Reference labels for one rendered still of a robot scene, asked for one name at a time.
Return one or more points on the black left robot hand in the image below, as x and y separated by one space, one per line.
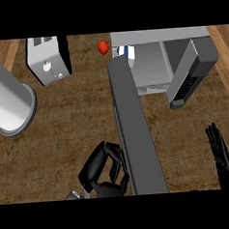
97 162

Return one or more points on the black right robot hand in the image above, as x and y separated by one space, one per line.
223 157

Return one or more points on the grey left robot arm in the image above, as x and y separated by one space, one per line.
75 195

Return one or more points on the dark grey microwave door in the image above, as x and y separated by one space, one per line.
133 128

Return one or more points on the grey microwave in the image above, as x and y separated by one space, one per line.
167 64

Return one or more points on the blue and white milk carton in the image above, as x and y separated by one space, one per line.
127 52

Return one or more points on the large silver cylinder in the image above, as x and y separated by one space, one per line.
8 98

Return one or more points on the silver toaster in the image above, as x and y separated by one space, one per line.
48 59

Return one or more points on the red apple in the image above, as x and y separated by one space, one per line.
103 46

